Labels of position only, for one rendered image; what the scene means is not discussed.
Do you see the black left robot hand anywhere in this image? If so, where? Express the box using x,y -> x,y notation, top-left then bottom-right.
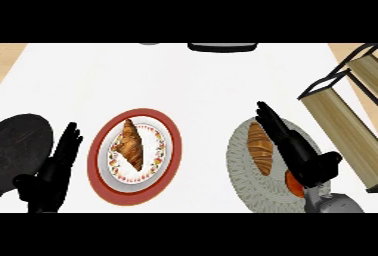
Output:
12,121 -> 85,214

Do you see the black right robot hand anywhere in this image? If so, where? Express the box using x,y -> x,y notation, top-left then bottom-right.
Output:
254,101 -> 344,189

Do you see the grey woven round placemat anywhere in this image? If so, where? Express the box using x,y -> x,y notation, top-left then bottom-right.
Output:
226,117 -> 325,214

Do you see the red round placemat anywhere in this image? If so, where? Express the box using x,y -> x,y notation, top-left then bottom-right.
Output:
87,107 -> 183,207

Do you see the brown croissant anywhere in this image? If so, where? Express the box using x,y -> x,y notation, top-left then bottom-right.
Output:
247,121 -> 275,177
117,118 -> 145,173

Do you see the dark round board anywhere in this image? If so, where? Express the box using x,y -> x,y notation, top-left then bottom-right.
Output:
0,113 -> 55,196

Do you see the white floral plate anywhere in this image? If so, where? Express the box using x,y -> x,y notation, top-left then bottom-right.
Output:
96,115 -> 175,194

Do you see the wooden tiered shelf black frame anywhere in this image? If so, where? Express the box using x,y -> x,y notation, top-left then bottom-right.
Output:
297,43 -> 378,194

